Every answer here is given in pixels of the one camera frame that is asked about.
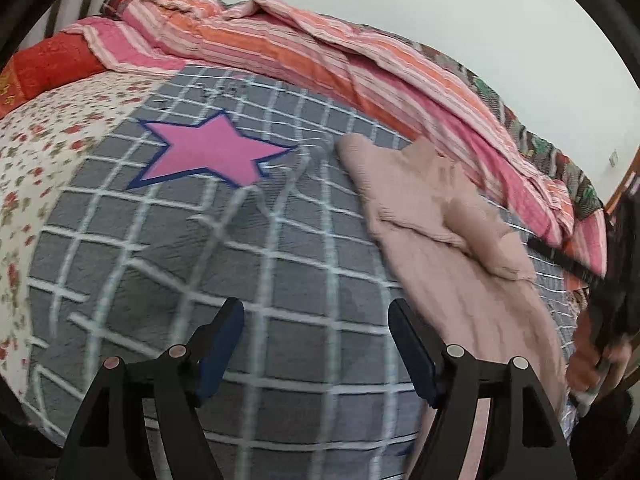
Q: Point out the pink striped quilt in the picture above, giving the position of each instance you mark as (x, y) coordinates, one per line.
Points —
(280, 45)

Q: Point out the person's right forearm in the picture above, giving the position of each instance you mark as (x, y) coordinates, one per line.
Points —
(607, 425)

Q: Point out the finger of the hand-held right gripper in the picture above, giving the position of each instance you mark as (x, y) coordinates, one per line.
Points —
(565, 257)

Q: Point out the wooden bed headboard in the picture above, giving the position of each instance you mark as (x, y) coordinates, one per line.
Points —
(622, 185)

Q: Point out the pale pink knit garment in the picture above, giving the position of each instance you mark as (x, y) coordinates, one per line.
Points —
(450, 270)

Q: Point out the person's right hand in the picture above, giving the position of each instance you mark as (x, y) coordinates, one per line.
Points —
(587, 365)

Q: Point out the dark patterned quilt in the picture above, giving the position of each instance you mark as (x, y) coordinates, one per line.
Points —
(500, 95)

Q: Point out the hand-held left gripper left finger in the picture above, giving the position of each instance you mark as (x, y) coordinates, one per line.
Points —
(226, 332)

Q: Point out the floral bed sheet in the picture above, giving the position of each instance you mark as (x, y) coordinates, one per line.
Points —
(40, 160)

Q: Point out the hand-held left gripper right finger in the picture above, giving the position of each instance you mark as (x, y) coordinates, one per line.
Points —
(411, 345)

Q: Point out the wall socket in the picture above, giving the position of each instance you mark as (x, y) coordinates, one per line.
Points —
(614, 157)

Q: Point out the grey checked star blanket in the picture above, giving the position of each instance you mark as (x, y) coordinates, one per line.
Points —
(200, 270)

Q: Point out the red pillow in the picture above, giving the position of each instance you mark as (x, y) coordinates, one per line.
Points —
(45, 65)

